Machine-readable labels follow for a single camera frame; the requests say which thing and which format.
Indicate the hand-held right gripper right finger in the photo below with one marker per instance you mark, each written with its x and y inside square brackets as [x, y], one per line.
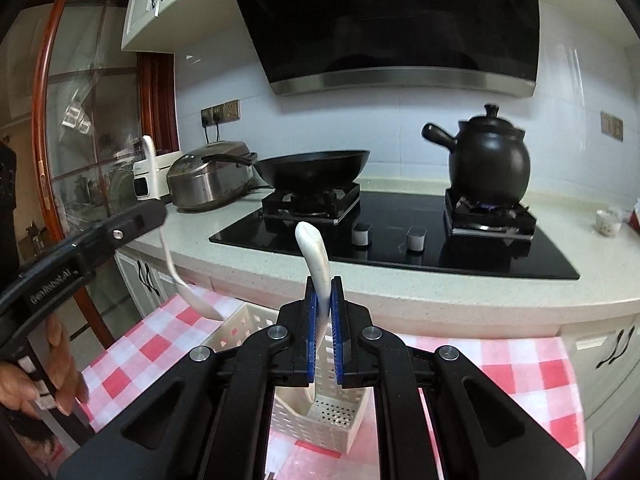
[336, 332]

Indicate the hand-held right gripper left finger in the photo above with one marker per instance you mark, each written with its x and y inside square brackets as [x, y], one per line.
[312, 332]

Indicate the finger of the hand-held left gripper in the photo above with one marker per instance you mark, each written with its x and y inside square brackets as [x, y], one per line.
[132, 222]

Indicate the white ceramic spoon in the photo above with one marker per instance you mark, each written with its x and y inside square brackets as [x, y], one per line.
[150, 165]
[312, 255]

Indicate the white perforated utensil basket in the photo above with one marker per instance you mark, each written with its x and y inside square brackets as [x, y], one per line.
[325, 430]

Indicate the person's left hand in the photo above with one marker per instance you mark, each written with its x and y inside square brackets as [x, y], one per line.
[65, 360]

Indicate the white kitchen appliance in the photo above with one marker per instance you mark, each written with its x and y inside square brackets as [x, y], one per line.
[142, 182]

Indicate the white lower cabinet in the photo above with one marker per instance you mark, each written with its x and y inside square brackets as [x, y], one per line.
[135, 280]
[605, 360]

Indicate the white cabinet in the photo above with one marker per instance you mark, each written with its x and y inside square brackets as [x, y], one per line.
[150, 5]
[135, 280]
[605, 360]

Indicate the silver electric cooker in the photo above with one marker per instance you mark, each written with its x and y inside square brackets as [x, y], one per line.
[205, 180]

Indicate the grey stove knob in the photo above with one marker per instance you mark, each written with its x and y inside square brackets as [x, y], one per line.
[416, 240]
[361, 235]

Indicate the wooden framed glass door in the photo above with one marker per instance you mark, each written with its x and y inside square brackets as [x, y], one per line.
[85, 110]

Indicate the black glass gas cooktop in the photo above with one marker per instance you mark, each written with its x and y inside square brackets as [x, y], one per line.
[400, 220]

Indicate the black wok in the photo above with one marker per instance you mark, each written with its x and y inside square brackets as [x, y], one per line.
[315, 167]

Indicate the red white checkered tablecloth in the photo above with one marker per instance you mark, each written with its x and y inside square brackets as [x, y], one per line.
[500, 360]

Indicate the white upper cabinet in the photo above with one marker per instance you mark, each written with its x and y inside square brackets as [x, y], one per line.
[150, 5]

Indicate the black clay pot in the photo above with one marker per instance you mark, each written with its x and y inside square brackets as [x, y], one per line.
[487, 162]

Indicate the small white cup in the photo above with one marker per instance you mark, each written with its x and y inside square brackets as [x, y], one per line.
[607, 222]

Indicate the black range hood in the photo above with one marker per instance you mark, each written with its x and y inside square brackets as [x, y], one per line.
[390, 25]

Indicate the printed snack packet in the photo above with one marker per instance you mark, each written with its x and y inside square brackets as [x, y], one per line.
[636, 215]

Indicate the gold wall outlet panel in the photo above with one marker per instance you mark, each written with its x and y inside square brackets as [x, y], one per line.
[222, 111]

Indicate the gold wall switch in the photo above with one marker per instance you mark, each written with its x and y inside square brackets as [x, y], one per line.
[612, 126]

